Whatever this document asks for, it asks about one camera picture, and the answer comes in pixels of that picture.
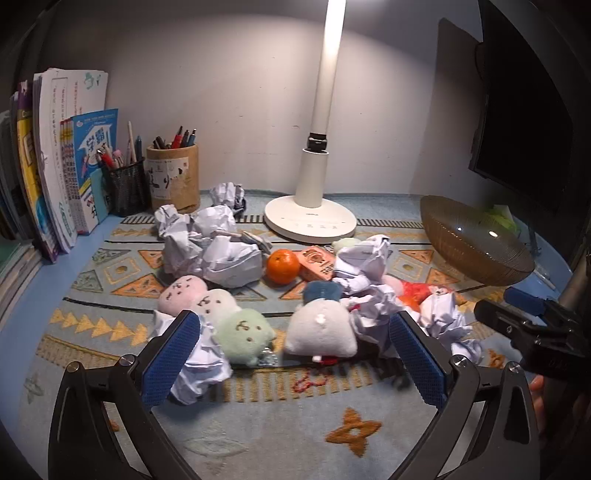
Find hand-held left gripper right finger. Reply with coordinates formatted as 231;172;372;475
389;309;542;480

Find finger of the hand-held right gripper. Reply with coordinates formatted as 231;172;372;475
503;286;579;325
474;299;563;352

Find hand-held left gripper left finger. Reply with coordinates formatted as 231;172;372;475
47;309;204;480

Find red fries plush charm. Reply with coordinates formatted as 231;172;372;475
398;281;451;311

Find woven brown basket bowl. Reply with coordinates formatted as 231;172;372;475
420;195;536;287

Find three-ball dango plush toy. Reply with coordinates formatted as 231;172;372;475
157;274;277;365

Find white cat plush toy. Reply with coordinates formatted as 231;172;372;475
283;280;359;366

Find paper balls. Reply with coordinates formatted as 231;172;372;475
150;181;483;404

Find red bead string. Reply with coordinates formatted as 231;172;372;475
294;368;329;394

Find small orange carton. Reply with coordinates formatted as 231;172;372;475
298;246;336;282

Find orange fruit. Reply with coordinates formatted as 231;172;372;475
265;248;301;284

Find person's right hand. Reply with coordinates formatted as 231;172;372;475
530;375;549;438

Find patterned woven mat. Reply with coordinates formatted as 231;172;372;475
18;190;555;480

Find pile of flat books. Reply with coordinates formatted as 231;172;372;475
0;237;44;324

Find black mesh pen holder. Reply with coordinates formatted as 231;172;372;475
102;157;151;217

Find bamboo pen holder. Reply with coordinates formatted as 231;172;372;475
146;143;200;213

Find black monitor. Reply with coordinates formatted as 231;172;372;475
468;0;574;214

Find bunch of pencils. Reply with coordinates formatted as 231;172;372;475
95;121;145;169

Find white desk lamp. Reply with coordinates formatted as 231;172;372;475
264;0;358;243

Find bunch of pens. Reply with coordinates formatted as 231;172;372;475
152;126;199;151

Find row of upright books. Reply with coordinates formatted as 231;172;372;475
0;67;120;265

